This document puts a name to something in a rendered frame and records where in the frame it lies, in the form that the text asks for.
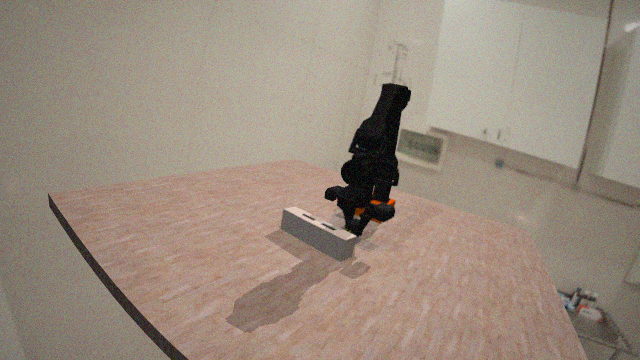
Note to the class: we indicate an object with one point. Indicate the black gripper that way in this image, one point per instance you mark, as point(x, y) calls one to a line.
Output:
point(382, 212)

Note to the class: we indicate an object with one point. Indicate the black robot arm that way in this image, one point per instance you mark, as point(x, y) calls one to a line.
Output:
point(374, 158)

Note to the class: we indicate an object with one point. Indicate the black two-prong plug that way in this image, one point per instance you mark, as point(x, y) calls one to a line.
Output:
point(352, 226)

